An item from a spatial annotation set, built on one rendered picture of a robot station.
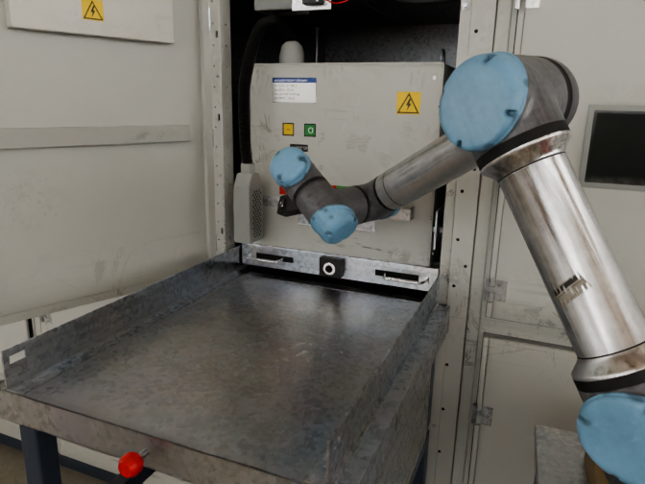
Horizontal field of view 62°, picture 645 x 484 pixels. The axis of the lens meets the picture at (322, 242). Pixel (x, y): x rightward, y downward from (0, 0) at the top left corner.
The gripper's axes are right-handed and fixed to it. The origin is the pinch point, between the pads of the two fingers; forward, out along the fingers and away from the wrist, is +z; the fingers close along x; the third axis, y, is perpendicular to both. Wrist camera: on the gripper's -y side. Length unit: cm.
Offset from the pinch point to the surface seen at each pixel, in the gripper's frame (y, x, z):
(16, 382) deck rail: -29, -47, -48
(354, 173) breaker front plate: 3.3, 12.9, -1.3
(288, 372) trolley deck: 8.8, -36.2, -28.1
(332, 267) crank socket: -0.3, -9.4, 7.2
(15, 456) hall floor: -123, -89, 50
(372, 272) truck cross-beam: 9.6, -8.6, 9.8
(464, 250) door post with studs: 31.5, -2.1, 2.2
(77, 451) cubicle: -93, -80, 46
